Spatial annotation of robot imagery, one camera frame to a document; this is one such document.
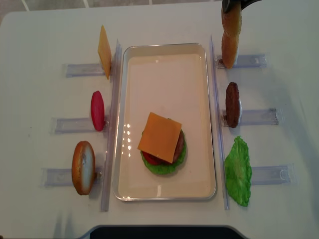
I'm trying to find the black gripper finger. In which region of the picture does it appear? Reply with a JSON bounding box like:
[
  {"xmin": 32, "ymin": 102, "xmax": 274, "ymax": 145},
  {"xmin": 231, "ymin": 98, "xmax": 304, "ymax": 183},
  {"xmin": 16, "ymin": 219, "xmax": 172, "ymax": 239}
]
[{"xmin": 222, "ymin": 0, "xmax": 261, "ymax": 13}]

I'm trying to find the sesame top bun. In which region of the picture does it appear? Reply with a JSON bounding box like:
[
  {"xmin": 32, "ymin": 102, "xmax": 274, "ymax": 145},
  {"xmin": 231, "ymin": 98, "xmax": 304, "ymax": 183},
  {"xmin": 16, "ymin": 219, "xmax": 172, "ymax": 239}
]
[{"xmin": 221, "ymin": 2, "xmax": 242, "ymax": 37}]

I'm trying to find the upright meat patty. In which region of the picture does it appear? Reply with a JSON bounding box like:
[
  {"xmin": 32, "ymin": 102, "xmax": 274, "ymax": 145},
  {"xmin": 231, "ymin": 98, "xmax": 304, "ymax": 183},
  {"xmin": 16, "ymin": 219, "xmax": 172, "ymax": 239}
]
[{"xmin": 225, "ymin": 82, "xmax": 241, "ymax": 128}]

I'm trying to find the upright cheese slice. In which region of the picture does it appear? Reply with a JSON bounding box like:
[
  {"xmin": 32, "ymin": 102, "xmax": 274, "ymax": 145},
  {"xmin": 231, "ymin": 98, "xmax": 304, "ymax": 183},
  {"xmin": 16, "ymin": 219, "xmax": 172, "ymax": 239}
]
[{"xmin": 98, "ymin": 25, "xmax": 112, "ymax": 79}]

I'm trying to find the cheese slice on tray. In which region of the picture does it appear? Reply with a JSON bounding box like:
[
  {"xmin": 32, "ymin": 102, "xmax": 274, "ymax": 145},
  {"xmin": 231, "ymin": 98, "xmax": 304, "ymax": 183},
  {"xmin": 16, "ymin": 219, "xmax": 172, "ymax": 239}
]
[{"xmin": 138, "ymin": 112, "xmax": 182, "ymax": 163}]

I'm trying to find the meat patty on tray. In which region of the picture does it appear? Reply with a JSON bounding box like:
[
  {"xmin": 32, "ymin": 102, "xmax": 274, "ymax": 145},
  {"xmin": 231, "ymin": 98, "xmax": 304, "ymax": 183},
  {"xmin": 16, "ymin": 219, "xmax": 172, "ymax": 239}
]
[{"xmin": 173, "ymin": 130, "xmax": 184, "ymax": 163}]

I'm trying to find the upright green lettuce leaf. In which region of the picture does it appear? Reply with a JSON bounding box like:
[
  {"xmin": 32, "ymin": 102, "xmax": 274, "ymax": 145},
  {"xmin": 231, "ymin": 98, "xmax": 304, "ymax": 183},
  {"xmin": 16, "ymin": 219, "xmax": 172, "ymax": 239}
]
[{"xmin": 224, "ymin": 136, "xmax": 252, "ymax": 207}]

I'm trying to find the upright red tomato slice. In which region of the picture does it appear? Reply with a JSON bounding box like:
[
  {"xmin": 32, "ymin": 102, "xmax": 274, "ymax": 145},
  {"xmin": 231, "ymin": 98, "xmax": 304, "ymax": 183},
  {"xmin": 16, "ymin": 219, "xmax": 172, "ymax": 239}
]
[{"xmin": 91, "ymin": 91, "xmax": 105, "ymax": 131}]

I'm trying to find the clear holder under cheese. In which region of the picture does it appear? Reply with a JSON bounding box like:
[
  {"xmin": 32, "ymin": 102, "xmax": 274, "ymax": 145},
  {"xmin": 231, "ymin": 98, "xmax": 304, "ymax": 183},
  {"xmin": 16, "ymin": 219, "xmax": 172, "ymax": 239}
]
[{"xmin": 62, "ymin": 63, "xmax": 105, "ymax": 78}]

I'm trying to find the tomato slice on tray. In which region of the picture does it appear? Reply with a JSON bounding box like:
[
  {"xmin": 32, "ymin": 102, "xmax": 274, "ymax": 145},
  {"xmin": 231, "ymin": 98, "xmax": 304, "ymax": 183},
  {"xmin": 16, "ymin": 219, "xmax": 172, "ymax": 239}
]
[{"xmin": 141, "ymin": 151, "xmax": 164, "ymax": 166}]

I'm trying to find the green lettuce leaf on tray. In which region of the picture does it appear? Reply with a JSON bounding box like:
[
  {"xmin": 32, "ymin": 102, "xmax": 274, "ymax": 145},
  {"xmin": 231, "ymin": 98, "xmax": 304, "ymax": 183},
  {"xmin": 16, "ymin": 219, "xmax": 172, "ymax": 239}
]
[{"xmin": 140, "ymin": 132, "xmax": 187, "ymax": 175}]

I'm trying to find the clear holder under lettuce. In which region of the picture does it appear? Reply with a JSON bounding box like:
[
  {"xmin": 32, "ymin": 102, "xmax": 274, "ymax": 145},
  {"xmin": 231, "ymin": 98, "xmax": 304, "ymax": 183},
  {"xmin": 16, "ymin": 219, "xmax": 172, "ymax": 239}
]
[{"xmin": 251, "ymin": 164, "xmax": 297, "ymax": 185}]

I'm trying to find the clear holder under tomato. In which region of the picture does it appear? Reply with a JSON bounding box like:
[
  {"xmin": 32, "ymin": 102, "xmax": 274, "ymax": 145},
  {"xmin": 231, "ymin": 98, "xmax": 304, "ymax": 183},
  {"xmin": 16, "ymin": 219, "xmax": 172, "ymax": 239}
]
[{"xmin": 49, "ymin": 118, "xmax": 97, "ymax": 134}]

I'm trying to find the upright bun slice right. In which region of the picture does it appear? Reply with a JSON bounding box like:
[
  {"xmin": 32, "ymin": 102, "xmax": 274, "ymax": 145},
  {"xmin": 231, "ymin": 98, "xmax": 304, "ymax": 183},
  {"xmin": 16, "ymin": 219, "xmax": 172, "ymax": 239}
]
[{"xmin": 221, "ymin": 32, "xmax": 239, "ymax": 69}]

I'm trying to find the upright bun slice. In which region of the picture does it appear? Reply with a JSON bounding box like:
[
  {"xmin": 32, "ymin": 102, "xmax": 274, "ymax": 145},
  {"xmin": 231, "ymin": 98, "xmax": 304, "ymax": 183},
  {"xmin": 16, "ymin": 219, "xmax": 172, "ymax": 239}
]
[
  {"xmin": 71, "ymin": 141, "xmax": 95, "ymax": 195},
  {"xmin": 221, "ymin": 32, "xmax": 239, "ymax": 69}
]

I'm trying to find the clear holder under right buns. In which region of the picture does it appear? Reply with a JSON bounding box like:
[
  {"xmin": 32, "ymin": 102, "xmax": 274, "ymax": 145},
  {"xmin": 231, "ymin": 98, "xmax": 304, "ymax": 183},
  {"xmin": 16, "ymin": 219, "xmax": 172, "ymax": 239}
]
[{"xmin": 213, "ymin": 54, "xmax": 267, "ymax": 69}]

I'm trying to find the white rectangular tray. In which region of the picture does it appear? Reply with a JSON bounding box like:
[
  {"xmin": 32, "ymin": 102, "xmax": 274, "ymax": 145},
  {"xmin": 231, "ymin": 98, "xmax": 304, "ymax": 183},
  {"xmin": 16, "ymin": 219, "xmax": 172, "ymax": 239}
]
[{"xmin": 112, "ymin": 43, "xmax": 216, "ymax": 201}]

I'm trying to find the clear holder under patty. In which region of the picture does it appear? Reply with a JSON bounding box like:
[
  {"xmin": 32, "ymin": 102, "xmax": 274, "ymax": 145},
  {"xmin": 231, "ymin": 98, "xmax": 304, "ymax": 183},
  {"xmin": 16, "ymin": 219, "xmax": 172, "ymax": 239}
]
[{"xmin": 219, "ymin": 108, "xmax": 279, "ymax": 127}]

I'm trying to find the upright bun slice left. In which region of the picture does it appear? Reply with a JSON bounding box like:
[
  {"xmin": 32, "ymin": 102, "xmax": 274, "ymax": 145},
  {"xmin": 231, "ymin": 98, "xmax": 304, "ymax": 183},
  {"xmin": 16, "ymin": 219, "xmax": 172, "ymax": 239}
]
[{"xmin": 71, "ymin": 141, "xmax": 95, "ymax": 195}]

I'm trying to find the clear holder under left bun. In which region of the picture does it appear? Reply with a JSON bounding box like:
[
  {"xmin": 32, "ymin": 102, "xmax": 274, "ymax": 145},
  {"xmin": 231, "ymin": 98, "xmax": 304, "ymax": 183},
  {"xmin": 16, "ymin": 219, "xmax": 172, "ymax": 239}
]
[{"xmin": 40, "ymin": 167, "xmax": 103, "ymax": 187}]

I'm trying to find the dark base at bottom edge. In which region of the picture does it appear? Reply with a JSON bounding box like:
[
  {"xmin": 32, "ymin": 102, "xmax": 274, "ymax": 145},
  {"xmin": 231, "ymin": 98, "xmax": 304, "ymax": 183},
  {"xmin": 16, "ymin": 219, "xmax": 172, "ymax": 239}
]
[{"xmin": 82, "ymin": 226, "xmax": 246, "ymax": 239}]

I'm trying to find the left long clear rail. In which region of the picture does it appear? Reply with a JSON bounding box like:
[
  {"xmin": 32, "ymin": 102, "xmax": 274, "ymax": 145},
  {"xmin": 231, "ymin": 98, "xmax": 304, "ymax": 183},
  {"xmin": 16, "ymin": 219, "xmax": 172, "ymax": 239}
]
[{"xmin": 100, "ymin": 41, "xmax": 122, "ymax": 212}]

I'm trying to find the long clear rail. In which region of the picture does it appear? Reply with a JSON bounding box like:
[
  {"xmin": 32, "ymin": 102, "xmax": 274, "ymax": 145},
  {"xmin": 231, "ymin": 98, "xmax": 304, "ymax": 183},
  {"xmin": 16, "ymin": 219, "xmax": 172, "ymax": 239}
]
[
  {"xmin": 209, "ymin": 35, "xmax": 229, "ymax": 211},
  {"xmin": 100, "ymin": 41, "xmax": 122, "ymax": 212}
]

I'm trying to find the right long clear rail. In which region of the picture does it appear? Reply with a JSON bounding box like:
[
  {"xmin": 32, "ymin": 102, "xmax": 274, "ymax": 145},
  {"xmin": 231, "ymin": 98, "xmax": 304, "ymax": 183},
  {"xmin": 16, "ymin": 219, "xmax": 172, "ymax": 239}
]
[{"xmin": 209, "ymin": 35, "xmax": 229, "ymax": 211}]

